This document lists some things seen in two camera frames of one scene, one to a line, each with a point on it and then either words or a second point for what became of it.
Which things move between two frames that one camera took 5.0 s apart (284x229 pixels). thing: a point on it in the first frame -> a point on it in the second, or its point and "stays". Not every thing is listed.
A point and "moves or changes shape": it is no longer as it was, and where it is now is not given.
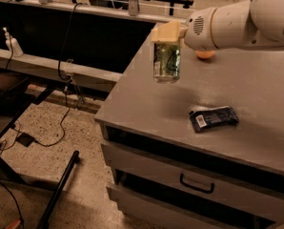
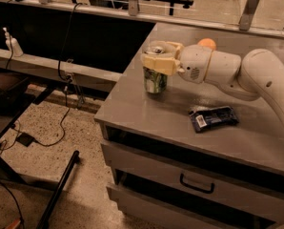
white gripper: x=198 y=29 -> x=193 y=62
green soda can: x=167 y=62 moves or changes shape
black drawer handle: x=195 y=187 stays
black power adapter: x=25 y=138 stays
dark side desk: x=11 y=95 stays
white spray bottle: x=12 y=44 stays
